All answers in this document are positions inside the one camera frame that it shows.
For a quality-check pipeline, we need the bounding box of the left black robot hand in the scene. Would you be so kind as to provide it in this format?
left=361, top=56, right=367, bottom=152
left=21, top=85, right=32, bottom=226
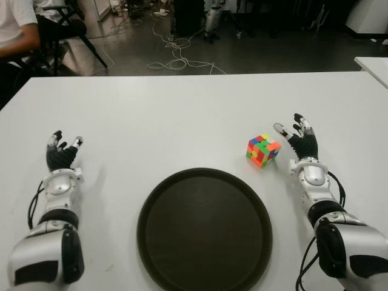
left=45, top=130, right=85, bottom=172

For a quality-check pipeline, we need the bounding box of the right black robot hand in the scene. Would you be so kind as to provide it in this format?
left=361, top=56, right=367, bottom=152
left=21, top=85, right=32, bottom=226
left=272, top=113, right=319, bottom=161

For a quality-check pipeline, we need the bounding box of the multicoloured Rubik's cube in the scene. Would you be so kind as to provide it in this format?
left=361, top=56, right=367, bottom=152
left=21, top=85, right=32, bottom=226
left=245, top=133, right=282, bottom=169

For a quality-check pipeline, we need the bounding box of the dark round plate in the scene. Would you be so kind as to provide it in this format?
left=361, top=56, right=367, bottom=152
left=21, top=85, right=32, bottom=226
left=136, top=167, right=273, bottom=291

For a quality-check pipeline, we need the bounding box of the white side table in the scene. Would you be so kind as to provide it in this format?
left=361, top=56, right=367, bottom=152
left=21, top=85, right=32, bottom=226
left=353, top=56, right=388, bottom=89

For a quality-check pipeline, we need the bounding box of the black chair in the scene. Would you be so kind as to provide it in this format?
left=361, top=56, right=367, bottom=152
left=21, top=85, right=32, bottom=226
left=36, top=4, right=109, bottom=76

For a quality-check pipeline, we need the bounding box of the person in white shirt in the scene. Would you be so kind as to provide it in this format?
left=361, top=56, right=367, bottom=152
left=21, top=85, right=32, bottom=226
left=0, top=0, right=42, bottom=66

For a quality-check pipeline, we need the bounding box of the white cabinet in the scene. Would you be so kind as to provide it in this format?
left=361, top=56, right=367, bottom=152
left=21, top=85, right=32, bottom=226
left=344, top=0, right=388, bottom=40

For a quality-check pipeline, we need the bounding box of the white panel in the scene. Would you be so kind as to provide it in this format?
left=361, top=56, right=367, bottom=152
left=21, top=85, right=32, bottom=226
left=93, top=0, right=113, bottom=21

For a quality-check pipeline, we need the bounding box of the silver standing robot leg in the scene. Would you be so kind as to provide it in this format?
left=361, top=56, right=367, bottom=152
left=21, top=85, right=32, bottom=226
left=203, top=0, right=224, bottom=43

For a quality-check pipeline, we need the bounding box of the black cabinet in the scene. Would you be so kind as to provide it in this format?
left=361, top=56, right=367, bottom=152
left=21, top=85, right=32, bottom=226
left=171, top=0, right=207, bottom=37

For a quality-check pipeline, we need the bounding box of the white floor cable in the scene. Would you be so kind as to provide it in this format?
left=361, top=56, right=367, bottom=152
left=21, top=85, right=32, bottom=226
left=99, top=12, right=227, bottom=75

